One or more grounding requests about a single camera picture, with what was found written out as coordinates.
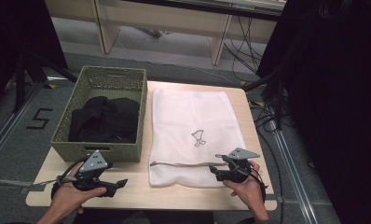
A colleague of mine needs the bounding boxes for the black clothing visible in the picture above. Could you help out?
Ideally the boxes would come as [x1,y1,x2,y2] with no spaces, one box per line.
[68,95,141,144]

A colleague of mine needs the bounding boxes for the person's right hand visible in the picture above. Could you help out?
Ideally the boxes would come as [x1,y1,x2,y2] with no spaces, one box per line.
[222,160,267,216]

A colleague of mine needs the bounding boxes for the black tripod stand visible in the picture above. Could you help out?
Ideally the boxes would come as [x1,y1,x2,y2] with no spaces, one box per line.
[242,70,289,131]
[13,51,79,114]

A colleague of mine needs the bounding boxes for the white mesh laundry bag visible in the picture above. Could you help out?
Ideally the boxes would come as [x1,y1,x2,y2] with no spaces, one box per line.
[148,88,248,189]

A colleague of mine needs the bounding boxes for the metal floor rail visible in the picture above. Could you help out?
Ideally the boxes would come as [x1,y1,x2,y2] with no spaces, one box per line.
[0,81,46,167]
[268,119,321,224]

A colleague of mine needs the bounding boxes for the grey tape strip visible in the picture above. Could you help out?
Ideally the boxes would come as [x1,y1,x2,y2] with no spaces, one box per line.
[20,183,47,196]
[263,192,282,203]

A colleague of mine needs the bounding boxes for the black curtain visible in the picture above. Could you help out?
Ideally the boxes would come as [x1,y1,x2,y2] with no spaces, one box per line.
[0,0,68,105]
[256,0,371,224]

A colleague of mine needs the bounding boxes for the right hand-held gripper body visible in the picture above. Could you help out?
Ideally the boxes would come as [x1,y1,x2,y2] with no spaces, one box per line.
[216,147,261,184]

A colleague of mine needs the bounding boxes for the black floor cables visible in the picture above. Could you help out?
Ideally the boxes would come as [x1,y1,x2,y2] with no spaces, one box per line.
[248,101,285,224]

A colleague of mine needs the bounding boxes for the grey floor strip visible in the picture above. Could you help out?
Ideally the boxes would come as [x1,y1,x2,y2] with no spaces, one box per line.
[0,176,29,189]

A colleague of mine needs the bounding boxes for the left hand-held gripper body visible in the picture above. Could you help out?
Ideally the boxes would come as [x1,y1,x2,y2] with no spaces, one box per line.
[71,149,115,198]

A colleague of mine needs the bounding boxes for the green woven plastic basket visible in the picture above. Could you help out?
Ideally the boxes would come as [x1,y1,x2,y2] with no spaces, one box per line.
[50,65,148,163]

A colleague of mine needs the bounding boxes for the black hanging cables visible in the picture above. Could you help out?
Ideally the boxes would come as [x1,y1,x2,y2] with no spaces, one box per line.
[223,15,265,82]

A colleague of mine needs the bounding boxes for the person's left hand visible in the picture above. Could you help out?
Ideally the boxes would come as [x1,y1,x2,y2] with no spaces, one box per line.
[51,161,108,216]

